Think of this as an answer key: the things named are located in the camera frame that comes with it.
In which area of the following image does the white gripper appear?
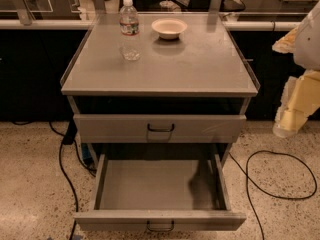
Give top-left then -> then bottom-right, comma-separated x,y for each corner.
272,2 -> 320,138

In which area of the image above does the clear plastic water bottle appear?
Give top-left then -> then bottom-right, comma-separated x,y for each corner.
119,0 -> 140,61

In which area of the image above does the grey drawer cabinet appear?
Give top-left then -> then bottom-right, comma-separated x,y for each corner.
59,11 -> 261,162

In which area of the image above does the open grey lower drawer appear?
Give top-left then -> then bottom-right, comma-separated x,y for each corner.
75,155 -> 246,232

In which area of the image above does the closed grey upper drawer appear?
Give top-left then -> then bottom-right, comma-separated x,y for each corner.
74,114 -> 246,143

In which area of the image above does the white paper bowl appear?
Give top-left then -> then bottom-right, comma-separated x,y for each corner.
151,18 -> 187,40

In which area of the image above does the black floor cable right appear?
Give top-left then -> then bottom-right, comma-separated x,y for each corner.
228,149 -> 318,240

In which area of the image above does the black floor cable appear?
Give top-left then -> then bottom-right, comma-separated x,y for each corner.
11,120 -> 98,240
228,149 -> 318,240

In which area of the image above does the black upper drawer handle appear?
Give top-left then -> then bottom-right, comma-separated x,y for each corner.
147,124 -> 175,133

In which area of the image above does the black drawer handle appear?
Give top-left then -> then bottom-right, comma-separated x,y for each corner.
147,124 -> 175,133
146,221 -> 175,232

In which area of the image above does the black lower drawer handle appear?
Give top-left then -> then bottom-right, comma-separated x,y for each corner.
146,221 -> 175,232

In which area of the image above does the black floor cable left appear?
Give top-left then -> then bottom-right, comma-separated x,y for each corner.
11,120 -> 98,240

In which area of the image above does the white horizontal rail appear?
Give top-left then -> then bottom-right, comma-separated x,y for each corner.
0,20 -> 299,31

